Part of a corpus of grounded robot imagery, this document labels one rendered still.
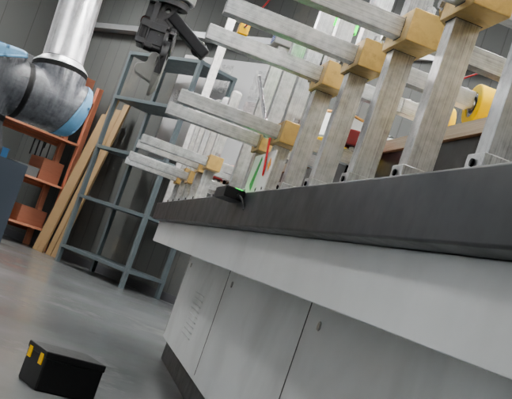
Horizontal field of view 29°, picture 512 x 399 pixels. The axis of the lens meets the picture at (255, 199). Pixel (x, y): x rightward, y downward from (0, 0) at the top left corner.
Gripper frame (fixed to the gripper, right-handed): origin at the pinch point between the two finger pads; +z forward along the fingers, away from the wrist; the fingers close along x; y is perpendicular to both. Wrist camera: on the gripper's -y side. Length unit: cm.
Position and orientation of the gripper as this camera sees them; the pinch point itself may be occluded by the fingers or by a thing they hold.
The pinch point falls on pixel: (152, 91)
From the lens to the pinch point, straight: 218.7
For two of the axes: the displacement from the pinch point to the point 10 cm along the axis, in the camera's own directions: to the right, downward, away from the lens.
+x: 0.9, -0.4, -10.0
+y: -9.4, -3.3, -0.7
